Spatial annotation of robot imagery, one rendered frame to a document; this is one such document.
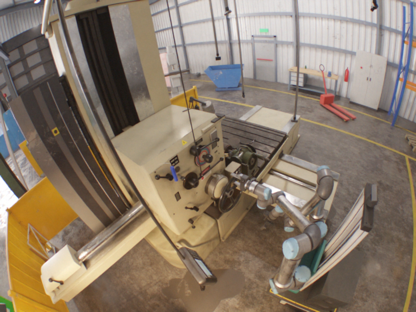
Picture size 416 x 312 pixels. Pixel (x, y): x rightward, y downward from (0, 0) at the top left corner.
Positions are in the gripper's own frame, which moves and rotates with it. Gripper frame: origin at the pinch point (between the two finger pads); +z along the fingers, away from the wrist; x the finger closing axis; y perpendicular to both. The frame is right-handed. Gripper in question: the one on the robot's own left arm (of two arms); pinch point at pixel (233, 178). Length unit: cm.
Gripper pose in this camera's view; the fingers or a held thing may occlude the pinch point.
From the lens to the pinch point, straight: 155.8
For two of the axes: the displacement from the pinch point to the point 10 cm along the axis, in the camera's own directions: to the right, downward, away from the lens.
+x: 0.3, 8.6, 5.2
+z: -7.5, -3.2, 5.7
